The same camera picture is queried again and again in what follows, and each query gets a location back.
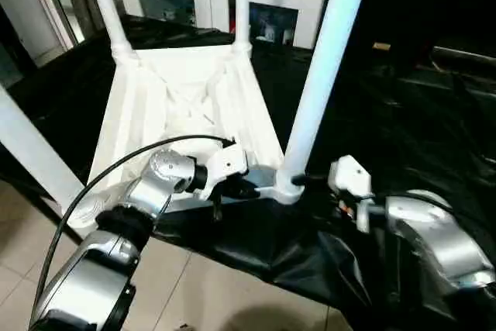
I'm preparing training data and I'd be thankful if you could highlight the white plastic table top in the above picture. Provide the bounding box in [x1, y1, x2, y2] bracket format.
[66, 43, 308, 231]

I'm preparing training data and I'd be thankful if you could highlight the black table mat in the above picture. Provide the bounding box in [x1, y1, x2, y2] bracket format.
[0, 15, 496, 324]

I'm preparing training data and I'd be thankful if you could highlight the silver metal rod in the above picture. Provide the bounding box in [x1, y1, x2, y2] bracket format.
[430, 44, 496, 65]

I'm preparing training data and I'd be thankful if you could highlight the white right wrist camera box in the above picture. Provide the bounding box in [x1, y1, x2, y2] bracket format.
[326, 154, 374, 233]

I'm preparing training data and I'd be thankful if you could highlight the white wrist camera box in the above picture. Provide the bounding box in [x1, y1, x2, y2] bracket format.
[326, 154, 374, 233]
[201, 143, 251, 202]

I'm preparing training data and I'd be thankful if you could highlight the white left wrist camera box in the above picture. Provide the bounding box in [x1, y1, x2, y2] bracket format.
[201, 143, 251, 202]

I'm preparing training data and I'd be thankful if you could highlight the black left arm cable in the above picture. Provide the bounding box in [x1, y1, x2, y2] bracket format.
[29, 134, 236, 326]

